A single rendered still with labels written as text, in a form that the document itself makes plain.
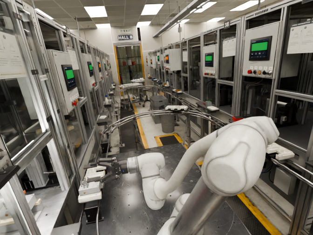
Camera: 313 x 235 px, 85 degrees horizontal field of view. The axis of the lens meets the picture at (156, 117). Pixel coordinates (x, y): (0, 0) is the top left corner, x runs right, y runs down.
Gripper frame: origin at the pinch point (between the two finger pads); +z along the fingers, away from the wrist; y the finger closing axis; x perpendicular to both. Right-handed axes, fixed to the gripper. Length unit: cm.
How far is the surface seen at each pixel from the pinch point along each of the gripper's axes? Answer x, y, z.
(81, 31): -827, 206, 131
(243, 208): -45, -111, -136
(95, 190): -13.0, -22.0, 3.6
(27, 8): -34, 88, 21
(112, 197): -29, -44, -3
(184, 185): -25, -44, -62
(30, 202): -0.2, -11.0, 33.1
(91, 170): -43, -26, 11
